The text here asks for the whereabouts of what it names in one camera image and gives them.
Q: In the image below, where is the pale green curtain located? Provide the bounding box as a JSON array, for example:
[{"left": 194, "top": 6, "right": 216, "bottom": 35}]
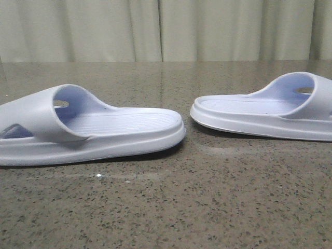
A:
[{"left": 1, "top": 1, "right": 331, "bottom": 62}]

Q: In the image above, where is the light blue slipper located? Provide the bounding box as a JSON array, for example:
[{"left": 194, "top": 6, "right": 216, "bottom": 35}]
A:
[
  {"left": 1, "top": 84, "right": 185, "bottom": 166},
  {"left": 190, "top": 72, "right": 331, "bottom": 141}
]

